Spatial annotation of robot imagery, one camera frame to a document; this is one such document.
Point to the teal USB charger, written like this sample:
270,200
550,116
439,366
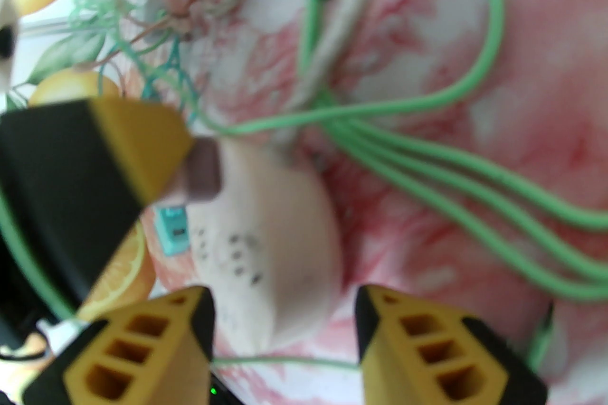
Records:
172,230

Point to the round white socket hub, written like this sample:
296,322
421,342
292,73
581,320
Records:
285,251

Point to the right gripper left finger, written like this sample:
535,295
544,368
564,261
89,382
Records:
128,355

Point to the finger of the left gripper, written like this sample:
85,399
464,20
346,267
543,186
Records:
71,184

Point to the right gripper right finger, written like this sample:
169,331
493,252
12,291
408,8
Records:
427,355

